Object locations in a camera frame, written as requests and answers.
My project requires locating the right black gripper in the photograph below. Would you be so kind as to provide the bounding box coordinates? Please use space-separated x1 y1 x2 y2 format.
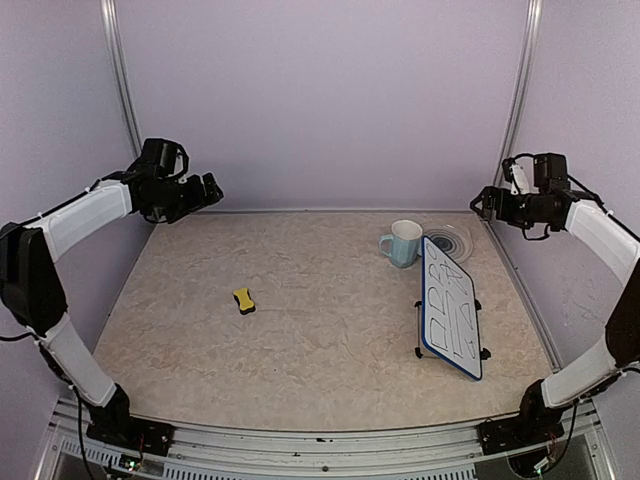
472 184 554 228

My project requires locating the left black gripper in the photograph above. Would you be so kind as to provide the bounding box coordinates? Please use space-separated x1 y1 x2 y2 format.
149 171 224 223

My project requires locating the yellow whiteboard eraser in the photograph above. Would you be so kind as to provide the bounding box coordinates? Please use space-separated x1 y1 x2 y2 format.
233 287 256 315

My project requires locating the blue-framed whiteboard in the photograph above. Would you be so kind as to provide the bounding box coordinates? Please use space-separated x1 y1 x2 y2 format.
414 236 491 381

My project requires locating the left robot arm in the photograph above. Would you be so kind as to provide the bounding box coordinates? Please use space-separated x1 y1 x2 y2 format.
1 172 224 445

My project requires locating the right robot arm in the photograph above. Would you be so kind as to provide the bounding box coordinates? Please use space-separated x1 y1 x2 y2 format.
470 186 639 444

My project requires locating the blue striped plate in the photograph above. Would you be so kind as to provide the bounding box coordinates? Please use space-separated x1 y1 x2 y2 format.
424 224 473 263

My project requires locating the light blue mug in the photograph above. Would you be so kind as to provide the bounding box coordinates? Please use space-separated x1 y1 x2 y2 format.
378 220 423 268

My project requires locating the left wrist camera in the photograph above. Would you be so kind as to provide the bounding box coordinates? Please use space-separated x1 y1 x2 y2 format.
139 138 189 179

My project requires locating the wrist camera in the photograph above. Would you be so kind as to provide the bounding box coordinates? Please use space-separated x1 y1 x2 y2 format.
139 138 189 179
501 153 570 195

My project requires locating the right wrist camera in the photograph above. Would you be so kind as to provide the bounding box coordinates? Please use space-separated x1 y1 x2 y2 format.
501 153 570 195

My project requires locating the back aluminium table rail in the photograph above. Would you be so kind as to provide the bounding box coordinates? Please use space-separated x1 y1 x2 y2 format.
195 207 472 215

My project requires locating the right side table rail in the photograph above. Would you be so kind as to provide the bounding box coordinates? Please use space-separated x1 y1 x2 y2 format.
483 222 562 373

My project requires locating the right aluminium frame post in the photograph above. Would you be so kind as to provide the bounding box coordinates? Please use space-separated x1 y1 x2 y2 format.
500 0 543 159

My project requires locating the aluminium frame post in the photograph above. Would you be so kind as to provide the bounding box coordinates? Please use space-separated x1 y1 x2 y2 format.
500 0 543 159
99 0 142 157

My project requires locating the left aluminium frame post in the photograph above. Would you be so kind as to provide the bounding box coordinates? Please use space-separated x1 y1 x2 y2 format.
99 0 142 157

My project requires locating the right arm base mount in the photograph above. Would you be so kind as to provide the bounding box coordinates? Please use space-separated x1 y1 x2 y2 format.
477 416 565 455

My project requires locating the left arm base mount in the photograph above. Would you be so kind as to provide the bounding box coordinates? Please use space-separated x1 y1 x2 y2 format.
87 417 175 457

